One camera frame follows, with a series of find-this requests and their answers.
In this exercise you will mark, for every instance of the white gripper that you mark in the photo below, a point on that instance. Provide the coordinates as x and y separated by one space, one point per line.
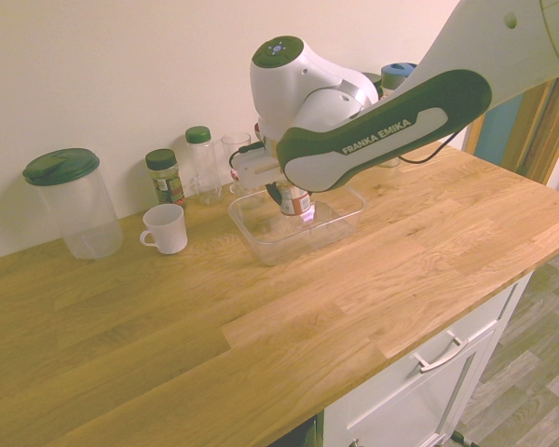
254 167

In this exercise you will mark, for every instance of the orange red cereal can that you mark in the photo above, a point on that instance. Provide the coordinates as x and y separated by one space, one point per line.
294 201

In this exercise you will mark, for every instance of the clear rectangular plastic container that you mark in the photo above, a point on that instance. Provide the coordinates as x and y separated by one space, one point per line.
284 247

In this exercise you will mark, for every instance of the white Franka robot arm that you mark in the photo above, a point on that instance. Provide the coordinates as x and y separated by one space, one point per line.
377 139

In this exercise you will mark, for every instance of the tall clear drinking glass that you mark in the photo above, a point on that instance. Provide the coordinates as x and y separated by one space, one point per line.
236 142

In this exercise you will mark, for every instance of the clear bottle green cap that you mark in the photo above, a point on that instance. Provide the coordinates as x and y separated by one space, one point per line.
202 167

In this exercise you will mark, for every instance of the spice jar dark lid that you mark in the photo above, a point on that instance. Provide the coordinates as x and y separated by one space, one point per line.
165 181

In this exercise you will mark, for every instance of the white ceramic mug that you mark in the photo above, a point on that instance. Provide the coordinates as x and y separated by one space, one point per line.
167 233

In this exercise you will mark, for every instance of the clear pitcher blue lid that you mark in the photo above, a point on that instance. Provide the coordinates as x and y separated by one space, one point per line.
396 72

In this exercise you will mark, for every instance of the large clear canister green lid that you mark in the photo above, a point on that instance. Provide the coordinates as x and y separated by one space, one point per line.
81 219

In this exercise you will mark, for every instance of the white kitchen cabinet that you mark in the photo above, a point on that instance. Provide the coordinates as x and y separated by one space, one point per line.
400 400

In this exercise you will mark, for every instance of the metal cabinet knob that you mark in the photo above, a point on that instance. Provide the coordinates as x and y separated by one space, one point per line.
354 442

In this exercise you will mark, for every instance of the grey brown wrist camera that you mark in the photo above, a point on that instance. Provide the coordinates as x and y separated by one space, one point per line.
258 131

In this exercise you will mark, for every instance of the wooden door frame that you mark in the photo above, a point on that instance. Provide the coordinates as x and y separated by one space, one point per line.
540 130

